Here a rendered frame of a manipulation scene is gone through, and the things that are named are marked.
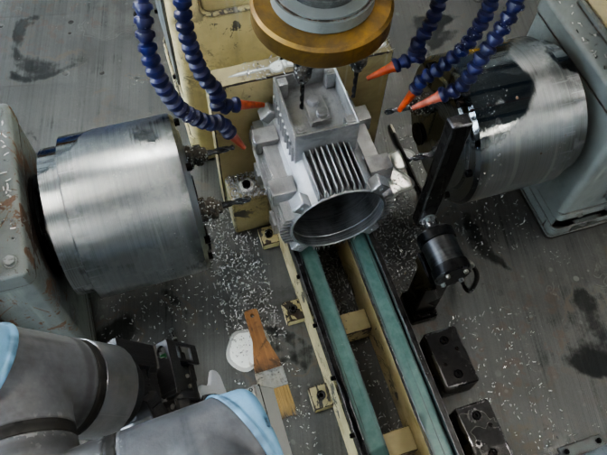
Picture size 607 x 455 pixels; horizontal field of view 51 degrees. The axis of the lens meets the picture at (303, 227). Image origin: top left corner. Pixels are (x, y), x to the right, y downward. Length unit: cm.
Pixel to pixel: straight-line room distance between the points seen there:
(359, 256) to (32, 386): 67
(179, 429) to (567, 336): 88
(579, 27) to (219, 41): 58
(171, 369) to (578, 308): 82
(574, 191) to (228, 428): 86
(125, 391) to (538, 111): 72
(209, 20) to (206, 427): 71
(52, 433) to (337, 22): 53
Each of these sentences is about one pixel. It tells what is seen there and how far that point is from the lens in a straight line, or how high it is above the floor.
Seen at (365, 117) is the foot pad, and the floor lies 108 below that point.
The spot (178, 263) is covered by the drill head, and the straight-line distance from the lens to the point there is 93.
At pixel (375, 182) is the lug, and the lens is 96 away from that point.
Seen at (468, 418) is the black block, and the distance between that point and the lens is 109.
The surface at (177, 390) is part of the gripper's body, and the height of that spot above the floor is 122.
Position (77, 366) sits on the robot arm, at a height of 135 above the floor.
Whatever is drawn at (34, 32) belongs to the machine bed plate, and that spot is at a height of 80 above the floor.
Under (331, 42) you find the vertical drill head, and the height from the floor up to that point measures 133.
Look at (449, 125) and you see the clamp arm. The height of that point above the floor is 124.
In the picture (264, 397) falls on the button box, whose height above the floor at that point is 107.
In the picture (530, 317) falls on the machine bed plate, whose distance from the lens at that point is 125.
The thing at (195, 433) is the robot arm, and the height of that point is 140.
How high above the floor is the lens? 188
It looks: 61 degrees down
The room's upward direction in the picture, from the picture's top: 3 degrees clockwise
